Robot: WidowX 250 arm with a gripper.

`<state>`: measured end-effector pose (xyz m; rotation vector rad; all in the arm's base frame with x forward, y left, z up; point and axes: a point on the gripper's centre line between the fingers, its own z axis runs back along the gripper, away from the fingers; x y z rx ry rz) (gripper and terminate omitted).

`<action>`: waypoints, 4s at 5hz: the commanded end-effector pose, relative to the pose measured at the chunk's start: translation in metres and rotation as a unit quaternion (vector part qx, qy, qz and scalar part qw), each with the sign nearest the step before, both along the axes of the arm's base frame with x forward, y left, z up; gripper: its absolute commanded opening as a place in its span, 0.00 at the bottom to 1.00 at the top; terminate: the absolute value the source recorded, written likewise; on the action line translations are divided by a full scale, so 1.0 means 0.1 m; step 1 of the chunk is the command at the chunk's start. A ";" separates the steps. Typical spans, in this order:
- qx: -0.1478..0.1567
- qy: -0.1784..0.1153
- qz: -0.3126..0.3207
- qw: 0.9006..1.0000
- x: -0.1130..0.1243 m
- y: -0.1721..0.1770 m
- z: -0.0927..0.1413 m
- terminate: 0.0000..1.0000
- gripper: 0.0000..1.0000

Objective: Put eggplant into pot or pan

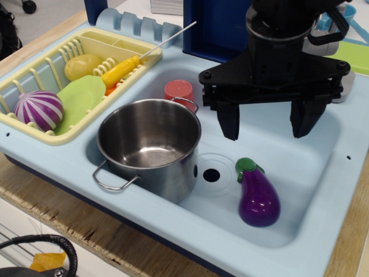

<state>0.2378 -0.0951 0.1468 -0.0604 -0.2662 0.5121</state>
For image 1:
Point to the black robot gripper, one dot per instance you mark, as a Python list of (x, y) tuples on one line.
[(274, 68)]

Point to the purple toy eggplant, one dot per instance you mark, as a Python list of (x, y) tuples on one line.
[(259, 204)]

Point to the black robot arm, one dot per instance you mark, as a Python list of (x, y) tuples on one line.
[(292, 17)]

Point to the stainless steel pot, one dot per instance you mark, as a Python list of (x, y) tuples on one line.
[(153, 143)]

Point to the grey toy faucet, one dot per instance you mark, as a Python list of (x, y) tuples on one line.
[(323, 26)]

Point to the red plastic cup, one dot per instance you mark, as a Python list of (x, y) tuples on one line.
[(182, 90)]

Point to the light blue toy sink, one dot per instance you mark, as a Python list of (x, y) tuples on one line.
[(322, 181)]

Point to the green cutting board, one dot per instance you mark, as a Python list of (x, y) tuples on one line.
[(355, 54)]

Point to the grey ribbed box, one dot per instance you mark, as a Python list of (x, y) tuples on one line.
[(170, 7)]

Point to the orange toy piece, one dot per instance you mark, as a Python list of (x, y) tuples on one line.
[(110, 90)]

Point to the green plastic plate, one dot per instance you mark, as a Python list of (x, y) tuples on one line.
[(79, 98)]

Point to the yellow toy potato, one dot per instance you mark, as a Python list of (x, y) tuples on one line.
[(81, 66)]

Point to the yellow dish rack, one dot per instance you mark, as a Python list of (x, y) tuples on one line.
[(47, 72)]

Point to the purple white striped toy onion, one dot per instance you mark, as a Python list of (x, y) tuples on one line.
[(43, 108)]

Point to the black chair wheel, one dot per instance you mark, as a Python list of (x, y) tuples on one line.
[(29, 6)]

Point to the black bag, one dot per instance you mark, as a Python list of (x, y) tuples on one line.
[(10, 42)]

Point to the yellow tape piece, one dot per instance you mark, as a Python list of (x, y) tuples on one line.
[(47, 261)]

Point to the yellow handled whisk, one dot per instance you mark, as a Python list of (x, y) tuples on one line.
[(112, 76)]

